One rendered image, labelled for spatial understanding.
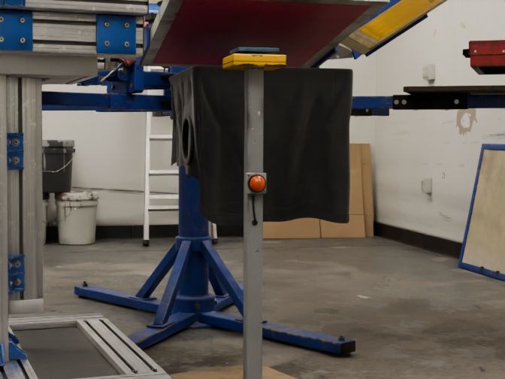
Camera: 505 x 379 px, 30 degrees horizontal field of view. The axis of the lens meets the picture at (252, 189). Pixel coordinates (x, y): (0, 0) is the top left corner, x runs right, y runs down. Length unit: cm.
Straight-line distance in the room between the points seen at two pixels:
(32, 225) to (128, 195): 483
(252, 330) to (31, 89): 79
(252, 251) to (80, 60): 61
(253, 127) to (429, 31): 448
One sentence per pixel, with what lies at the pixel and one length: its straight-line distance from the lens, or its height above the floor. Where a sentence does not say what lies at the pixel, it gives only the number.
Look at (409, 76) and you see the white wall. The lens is 696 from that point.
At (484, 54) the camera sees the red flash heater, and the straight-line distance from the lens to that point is 343.
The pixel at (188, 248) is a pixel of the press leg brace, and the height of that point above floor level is 32.
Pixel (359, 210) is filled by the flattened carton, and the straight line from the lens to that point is 742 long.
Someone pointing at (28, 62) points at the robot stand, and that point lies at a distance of 223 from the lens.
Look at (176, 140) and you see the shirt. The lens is 296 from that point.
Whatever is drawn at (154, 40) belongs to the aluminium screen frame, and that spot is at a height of 105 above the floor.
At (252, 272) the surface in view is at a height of 43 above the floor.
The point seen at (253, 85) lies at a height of 88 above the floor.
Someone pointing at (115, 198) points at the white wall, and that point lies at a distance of 715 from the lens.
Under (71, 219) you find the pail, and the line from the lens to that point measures 679.
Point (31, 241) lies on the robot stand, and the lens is 235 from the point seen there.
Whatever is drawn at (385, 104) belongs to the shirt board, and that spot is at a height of 89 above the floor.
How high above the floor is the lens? 75
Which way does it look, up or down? 3 degrees down
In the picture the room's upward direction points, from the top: straight up
